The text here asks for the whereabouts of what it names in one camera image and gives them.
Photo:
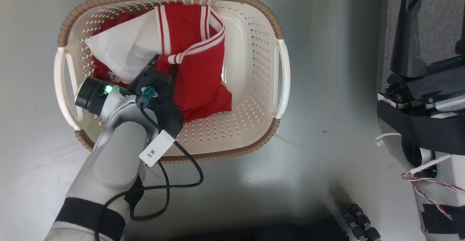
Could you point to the red and white garment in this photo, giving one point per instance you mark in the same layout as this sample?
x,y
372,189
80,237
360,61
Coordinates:
x,y
196,74

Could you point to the black roller wheel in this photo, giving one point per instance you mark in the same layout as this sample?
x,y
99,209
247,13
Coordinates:
x,y
359,223

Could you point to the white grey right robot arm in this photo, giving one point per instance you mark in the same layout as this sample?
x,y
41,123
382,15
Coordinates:
x,y
450,172

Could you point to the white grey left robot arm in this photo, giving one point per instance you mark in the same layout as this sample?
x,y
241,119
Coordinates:
x,y
116,154

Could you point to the grey fabric sofa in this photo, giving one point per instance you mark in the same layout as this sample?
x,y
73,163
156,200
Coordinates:
x,y
439,16

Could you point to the cream laundry basket brown rim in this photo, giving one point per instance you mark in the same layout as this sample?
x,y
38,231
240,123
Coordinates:
x,y
247,52

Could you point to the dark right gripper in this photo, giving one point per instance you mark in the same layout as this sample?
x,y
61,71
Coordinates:
x,y
428,125

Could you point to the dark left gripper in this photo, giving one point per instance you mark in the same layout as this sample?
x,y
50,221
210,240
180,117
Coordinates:
x,y
160,96

